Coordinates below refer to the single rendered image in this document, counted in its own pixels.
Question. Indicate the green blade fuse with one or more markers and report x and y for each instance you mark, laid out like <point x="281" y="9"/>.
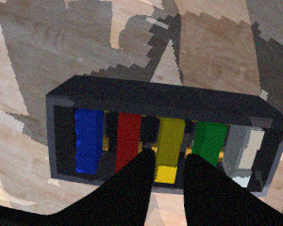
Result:
<point x="208" y="140"/>

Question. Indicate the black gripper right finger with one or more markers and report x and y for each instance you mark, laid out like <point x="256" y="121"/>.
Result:
<point x="211" y="198"/>

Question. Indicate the dark grey fuse block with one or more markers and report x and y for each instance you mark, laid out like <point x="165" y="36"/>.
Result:
<point x="82" y="129"/>

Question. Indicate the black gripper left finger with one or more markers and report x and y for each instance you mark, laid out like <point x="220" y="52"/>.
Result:
<point x="120" y="201"/>

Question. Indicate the red fuse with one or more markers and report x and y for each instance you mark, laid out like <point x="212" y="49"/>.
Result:
<point x="129" y="132"/>

